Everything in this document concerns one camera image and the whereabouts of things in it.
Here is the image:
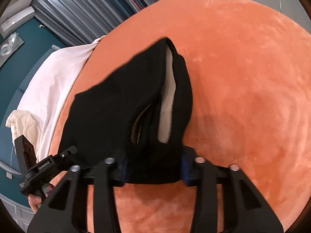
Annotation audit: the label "black pants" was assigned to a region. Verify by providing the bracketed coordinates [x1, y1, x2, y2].
[59, 37, 195, 185]

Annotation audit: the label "blue padded headboard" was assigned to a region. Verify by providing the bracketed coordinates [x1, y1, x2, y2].
[0, 44, 59, 151]

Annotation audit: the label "grey wall picture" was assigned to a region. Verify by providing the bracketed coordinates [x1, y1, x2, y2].
[0, 31, 25, 65]

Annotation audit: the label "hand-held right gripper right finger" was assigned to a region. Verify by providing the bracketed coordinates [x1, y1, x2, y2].
[180, 148, 284, 233]

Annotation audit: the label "cream quilted comforter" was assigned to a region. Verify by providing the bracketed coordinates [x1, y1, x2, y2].
[5, 110, 45, 156]

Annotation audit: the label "orange plush blanket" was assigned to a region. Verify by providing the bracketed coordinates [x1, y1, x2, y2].
[55, 0, 311, 233]

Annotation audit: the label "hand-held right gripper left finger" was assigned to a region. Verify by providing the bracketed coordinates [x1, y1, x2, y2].
[27, 157, 128, 233]

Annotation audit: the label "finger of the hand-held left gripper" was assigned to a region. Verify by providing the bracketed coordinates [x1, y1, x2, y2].
[59, 145, 78, 158]

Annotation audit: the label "white bed sheet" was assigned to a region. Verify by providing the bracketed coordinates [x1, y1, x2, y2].
[18, 35, 107, 161]

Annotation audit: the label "white air conditioner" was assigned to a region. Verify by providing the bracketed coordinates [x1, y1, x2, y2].
[0, 6, 36, 36]

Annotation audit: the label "person's left hand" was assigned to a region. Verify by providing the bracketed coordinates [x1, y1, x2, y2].
[27, 184, 55, 214]

